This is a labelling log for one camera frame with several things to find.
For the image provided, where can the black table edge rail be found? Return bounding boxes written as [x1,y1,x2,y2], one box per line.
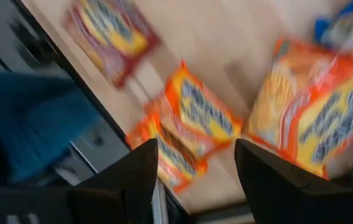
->
[10,0,196,224]

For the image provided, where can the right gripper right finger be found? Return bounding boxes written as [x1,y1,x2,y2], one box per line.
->
[234,138,348,224]

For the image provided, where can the person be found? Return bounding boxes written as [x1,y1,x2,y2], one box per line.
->
[0,71,101,187]

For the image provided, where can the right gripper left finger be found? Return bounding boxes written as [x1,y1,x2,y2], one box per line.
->
[70,138,159,224]

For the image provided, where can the blue soy sauce ramen pack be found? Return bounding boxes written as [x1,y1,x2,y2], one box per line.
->
[314,0,353,52]

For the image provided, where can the orange chicken ramen pack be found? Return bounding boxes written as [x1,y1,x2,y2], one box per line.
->
[163,60,243,160]
[126,93,210,194]
[246,36,353,181]

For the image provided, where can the red beef ramen pack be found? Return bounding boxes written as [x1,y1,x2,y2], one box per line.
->
[62,0,162,90]

